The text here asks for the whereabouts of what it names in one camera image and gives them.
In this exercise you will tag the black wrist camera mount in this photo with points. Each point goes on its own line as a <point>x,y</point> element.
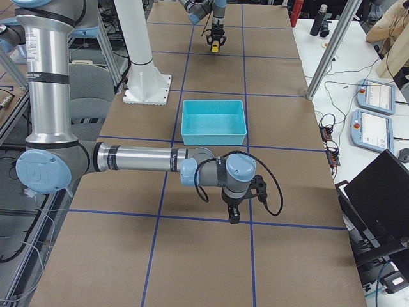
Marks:
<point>257,189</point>

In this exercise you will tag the grey office chair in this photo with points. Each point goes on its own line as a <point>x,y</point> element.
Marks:
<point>92,91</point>

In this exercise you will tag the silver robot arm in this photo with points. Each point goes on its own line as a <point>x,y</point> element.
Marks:
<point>54,157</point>
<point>198,10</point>

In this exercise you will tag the yellow beetle toy car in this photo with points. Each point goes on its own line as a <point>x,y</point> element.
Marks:
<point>215,48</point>

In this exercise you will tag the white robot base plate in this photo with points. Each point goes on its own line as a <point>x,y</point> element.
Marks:
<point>147,91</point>

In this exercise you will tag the grey aluminium frame post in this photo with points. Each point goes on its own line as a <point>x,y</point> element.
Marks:
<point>337,36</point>

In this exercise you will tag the person in beige shirt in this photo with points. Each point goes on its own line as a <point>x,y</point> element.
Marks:
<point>387,30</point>

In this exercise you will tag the lower teach pendant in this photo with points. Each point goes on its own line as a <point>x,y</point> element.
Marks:
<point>371,131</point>

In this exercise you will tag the black water bottle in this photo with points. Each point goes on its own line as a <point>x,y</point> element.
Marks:
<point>318,20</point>

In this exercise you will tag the black orange power adapter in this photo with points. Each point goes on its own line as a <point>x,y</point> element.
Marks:
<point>326,133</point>

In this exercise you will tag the black laptop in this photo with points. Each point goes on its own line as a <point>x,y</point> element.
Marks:
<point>378,204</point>

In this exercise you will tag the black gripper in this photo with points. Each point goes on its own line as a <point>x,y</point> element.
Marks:
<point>217,29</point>
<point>232,203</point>

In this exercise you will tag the upper teach pendant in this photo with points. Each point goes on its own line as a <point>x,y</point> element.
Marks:
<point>376,96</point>

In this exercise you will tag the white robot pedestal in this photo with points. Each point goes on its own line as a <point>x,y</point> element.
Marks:
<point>133,25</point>

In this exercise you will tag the turquoise plastic bin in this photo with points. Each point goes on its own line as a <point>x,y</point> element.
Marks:
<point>213,122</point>

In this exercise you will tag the teach pendant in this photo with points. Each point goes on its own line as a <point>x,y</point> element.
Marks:
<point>376,96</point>
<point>371,131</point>

